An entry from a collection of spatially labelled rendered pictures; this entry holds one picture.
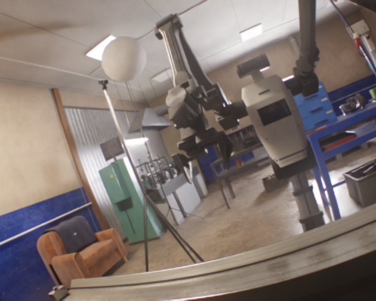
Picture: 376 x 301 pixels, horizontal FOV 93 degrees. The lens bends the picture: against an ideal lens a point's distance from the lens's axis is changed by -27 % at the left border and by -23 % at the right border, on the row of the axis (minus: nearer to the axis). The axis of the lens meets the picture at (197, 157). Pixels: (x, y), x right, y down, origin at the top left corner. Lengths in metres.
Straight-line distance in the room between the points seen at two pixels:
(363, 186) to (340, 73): 5.94
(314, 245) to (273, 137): 0.66
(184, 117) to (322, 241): 0.38
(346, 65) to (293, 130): 7.12
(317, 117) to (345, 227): 1.79
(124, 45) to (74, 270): 3.16
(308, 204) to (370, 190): 1.31
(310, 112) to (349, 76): 5.92
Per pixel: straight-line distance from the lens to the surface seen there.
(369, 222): 0.47
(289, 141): 1.03
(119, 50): 3.59
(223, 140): 0.52
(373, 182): 2.38
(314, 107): 2.19
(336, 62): 7.99
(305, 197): 1.14
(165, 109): 5.34
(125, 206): 4.08
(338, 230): 0.46
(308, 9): 0.84
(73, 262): 2.95
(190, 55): 0.97
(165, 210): 4.22
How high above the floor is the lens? 1.07
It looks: 1 degrees down
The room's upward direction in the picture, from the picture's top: 23 degrees counter-clockwise
